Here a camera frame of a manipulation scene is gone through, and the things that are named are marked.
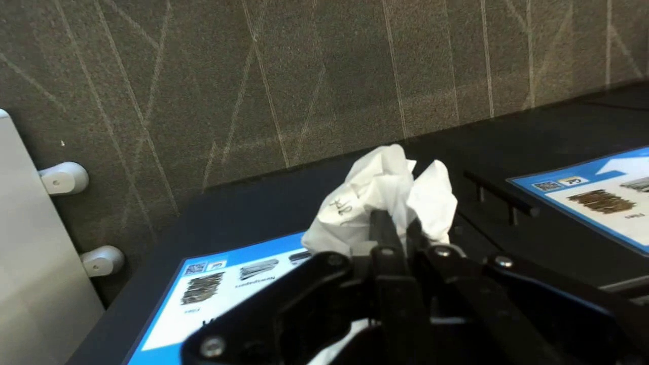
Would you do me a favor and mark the large white office printer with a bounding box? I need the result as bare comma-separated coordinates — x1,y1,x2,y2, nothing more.
0,107,107,365

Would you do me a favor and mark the white printer caster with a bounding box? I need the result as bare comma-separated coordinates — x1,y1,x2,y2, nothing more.
37,160,92,199
80,243,128,281

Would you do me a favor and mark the blue label with down arrow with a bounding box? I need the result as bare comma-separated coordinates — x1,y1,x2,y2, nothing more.
505,145,649,259

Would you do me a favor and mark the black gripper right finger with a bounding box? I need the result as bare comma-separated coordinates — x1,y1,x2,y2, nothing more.
403,217,649,365

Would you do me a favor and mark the black bin door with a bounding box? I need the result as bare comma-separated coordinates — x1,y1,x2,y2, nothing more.
403,79,649,287
68,151,381,365

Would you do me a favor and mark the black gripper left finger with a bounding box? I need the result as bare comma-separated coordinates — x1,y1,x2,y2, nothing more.
181,207,424,365

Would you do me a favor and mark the white paper ball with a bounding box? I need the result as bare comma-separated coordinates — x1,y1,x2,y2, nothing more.
300,142,461,259

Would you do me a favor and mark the blue label with up arrow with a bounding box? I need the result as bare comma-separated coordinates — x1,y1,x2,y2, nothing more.
126,232,314,365

